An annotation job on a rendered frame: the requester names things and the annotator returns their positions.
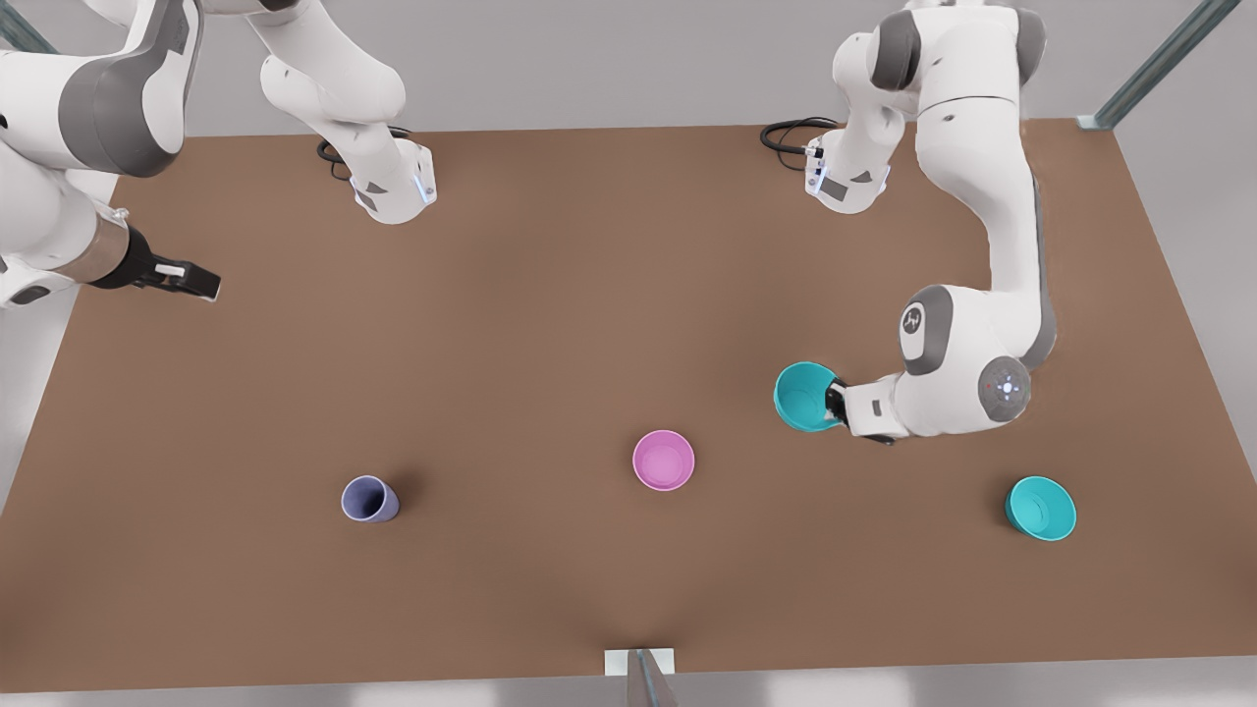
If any teal blue bowl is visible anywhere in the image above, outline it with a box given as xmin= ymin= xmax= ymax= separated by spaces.
xmin=1005 ymin=476 xmax=1078 ymax=543
xmin=774 ymin=361 xmax=845 ymax=435

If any pink bowl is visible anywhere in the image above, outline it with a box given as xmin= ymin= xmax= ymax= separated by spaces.
xmin=632 ymin=430 xmax=696 ymax=492

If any lavender purple cup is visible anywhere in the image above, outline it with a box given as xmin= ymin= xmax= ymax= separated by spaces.
xmin=341 ymin=475 xmax=401 ymax=524

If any black cable loop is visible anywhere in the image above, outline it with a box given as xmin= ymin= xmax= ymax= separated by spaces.
xmin=759 ymin=117 xmax=842 ymax=174
xmin=316 ymin=126 xmax=414 ymax=184

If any silver frame post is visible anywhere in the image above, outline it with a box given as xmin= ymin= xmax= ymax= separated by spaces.
xmin=0 ymin=0 xmax=58 ymax=56
xmin=603 ymin=647 xmax=680 ymax=707
xmin=1075 ymin=0 xmax=1244 ymax=133

